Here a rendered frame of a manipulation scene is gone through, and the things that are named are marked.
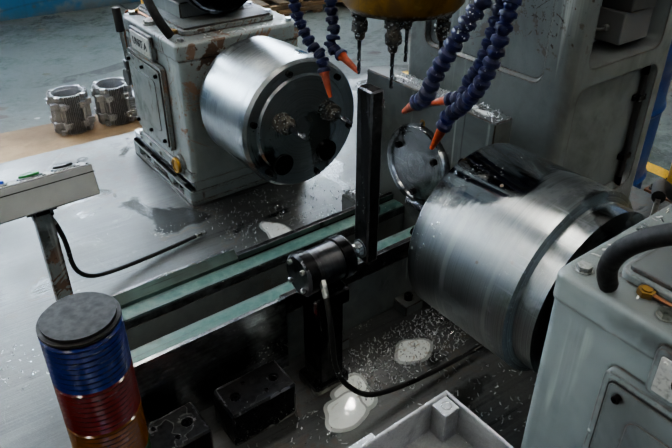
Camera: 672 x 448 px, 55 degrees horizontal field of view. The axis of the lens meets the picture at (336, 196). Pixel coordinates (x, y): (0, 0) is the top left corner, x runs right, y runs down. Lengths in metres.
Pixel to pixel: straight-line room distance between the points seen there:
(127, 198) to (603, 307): 1.11
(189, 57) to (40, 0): 5.18
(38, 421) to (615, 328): 0.77
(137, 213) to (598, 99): 0.94
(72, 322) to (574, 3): 0.78
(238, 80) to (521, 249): 0.64
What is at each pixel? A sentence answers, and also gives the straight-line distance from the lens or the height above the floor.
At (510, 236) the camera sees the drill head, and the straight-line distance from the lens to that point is 0.75.
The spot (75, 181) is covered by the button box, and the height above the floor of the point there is 1.06.
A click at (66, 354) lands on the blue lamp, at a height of 1.21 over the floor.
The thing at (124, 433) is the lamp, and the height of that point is 1.11.
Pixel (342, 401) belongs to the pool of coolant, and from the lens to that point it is 0.98.
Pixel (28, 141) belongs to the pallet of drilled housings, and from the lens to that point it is 3.53.
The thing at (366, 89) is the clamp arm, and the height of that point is 1.25.
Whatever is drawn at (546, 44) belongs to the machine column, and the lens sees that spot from 1.06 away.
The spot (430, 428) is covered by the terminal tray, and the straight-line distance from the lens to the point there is 0.55.
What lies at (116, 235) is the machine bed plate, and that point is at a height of 0.80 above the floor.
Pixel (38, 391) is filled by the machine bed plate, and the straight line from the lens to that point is 1.09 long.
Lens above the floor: 1.54
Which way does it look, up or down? 31 degrees down
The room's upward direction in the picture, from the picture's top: straight up
